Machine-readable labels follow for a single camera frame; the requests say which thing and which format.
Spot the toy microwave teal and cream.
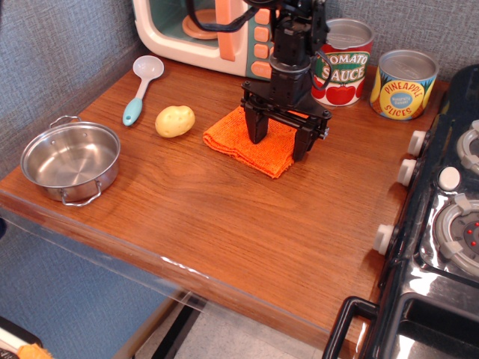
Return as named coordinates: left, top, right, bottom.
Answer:
left=133, top=1, right=277, bottom=80

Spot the stainless steel pot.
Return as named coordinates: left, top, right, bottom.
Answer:
left=20, top=115, right=120, bottom=207

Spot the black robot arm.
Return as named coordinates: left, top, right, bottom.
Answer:
left=242, top=1, right=332, bottom=162

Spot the grey stove burner upper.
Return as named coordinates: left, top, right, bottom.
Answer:
left=456, top=120, right=479, bottom=175

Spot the grey stove burner lower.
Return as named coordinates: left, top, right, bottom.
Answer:
left=434, top=194, right=478, bottom=277

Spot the yellow toy potato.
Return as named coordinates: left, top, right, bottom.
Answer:
left=155, top=105, right=195, bottom=138

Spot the white spoon teal handle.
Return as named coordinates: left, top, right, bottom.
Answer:
left=122, top=55, right=165, bottom=126

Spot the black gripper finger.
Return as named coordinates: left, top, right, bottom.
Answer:
left=293, top=126, right=318, bottom=162
left=244, top=102, right=269, bottom=144

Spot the black oven door handle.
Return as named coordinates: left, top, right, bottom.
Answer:
left=323, top=296, right=379, bottom=359

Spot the white stove knob upper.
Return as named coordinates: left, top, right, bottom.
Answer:
left=407, top=130, right=427, bottom=157

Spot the orange object bottom left corner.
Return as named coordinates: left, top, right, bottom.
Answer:
left=16, top=343, right=53, bottom=359

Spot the grey stove burner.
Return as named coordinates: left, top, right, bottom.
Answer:
left=456, top=120, right=479, bottom=175
left=434, top=194, right=478, bottom=277

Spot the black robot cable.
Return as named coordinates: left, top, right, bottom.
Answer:
left=184, top=0, right=263, bottom=34

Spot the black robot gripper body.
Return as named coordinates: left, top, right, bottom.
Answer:
left=241, top=59, right=331, bottom=139

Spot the black toy stove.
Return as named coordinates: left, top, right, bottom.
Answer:
left=322, top=64, right=479, bottom=359

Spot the white stove knob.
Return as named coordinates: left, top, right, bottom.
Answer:
left=407, top=130, right=427, bottom=157
left=397, top=159, right=417, bottom=187
left=373, top=224, right=394, bottom=255

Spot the pineapple slices can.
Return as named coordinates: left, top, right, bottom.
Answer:
left=370, top=49, right=439, bottom=121

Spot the white stove knob middle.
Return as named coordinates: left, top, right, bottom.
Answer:
left=397, top=159, right=417, bottom=187

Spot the orange cloth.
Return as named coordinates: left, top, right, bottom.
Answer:
left=203, top=106, right=296, bottom=179

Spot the tomato sauce can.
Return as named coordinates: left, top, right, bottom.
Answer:
left=311, top=18, right=375, bottom=107

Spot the white stove knob lower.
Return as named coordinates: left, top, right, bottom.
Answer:
left=373, top=224, right=394, bottom=255

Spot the white round stove button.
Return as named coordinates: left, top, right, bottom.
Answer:
left=438, top=166, right=461, bottom=191

